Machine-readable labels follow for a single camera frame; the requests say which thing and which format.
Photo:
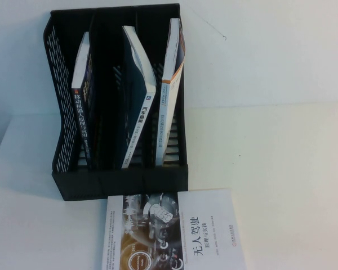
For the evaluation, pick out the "dark colourful mobile robot book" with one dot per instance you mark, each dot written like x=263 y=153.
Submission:
x=83 y=112

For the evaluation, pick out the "white autonomous driving book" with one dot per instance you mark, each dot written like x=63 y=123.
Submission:
x=202 y=225

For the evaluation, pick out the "white orange-striped book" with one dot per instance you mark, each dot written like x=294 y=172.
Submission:
x=167 y=112

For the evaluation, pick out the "dark teal white-spine book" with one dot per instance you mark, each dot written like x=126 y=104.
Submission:
x=135 y=112

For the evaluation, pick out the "black plastic book stand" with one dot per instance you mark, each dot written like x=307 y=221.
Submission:
x=73 y=182

